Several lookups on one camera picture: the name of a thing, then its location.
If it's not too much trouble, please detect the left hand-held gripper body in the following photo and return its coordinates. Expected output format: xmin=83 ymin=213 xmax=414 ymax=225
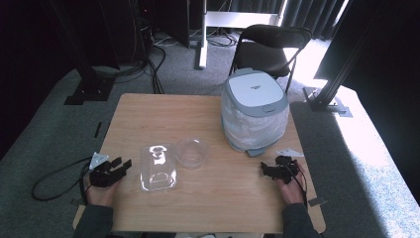
xmin=88 ymin=151 xmax=129 ymax=188

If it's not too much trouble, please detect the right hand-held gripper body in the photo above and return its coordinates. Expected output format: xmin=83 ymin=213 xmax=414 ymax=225
xmin=272 ymin=147 xmax=305 ymax=185

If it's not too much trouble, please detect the clear round plastic bowl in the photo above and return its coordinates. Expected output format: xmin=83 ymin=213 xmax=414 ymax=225
xmin=174 ymin=137 xmax=209 ymax=171

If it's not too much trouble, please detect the white bin with grey lid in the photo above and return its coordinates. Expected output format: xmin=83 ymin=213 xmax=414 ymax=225
xmin=220 ymin=66 xmax=291 ymax=159

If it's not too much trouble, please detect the person's left hand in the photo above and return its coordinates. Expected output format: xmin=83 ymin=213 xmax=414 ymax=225
xmin=82 ymin=176 xmax=122 ymax=208

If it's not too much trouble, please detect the clear rectangular plastic container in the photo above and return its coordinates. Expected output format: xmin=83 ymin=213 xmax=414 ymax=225
xmin=139 ymin=143 xmax=178 ymax=193

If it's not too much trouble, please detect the translucent white bin bag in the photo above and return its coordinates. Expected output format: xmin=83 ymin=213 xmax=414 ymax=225
xmin=220 ymin=86 xmax=291 ymax=154

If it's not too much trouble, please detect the grey tape piece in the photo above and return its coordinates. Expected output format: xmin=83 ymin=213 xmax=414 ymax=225
xmin=308 ymin=196 xmax=329 ymax=208

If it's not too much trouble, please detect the black metal stand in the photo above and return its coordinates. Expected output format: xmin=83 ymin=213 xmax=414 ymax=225
xmin=49 ymin=0 xmax=117 ymax=106
xmin=301 ymin=13 xmax=372 ymax=119

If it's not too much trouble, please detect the black folding chair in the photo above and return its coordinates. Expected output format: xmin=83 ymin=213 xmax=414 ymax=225
xmin=229 ymin=23 xmax=313 ymax=94

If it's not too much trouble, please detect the black curtain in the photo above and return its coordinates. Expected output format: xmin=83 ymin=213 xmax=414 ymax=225
xmin=0 ymin=0 xmax=83 ymax=162
xmin=314 ymin=0 xmax=420 ymax=202

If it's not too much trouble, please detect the white desk leg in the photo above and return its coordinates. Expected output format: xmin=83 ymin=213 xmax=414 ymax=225
xmin=197 ymin=0 xmax=210 ymax=70

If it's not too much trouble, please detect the white desk crossbar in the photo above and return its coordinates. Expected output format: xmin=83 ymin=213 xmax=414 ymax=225
xmin=205 ymin=11 xmax=285 ymax=30

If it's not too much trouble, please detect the grey curtain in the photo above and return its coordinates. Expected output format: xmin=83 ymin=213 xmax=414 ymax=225
xmin=231 ymin=0 xmax=349 ymax=40

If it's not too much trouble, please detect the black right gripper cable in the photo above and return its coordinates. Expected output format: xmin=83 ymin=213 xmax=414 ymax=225
xmin=285 ymin=161 xmax=310 ymax=210

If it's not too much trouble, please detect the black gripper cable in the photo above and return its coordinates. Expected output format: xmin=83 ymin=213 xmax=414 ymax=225
xmin=285 ymin=161 xmax=310 ymax=210
xmin=31 ymin=156 xmax=94 ymax=203

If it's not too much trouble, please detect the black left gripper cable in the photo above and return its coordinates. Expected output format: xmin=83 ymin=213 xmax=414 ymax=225
xmin=31 ymin=156 xmax=94 ymax=203

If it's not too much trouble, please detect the black floor cable bundle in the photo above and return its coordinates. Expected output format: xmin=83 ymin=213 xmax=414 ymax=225
xmin=92 ymin=39 xmax=167 ymax=95

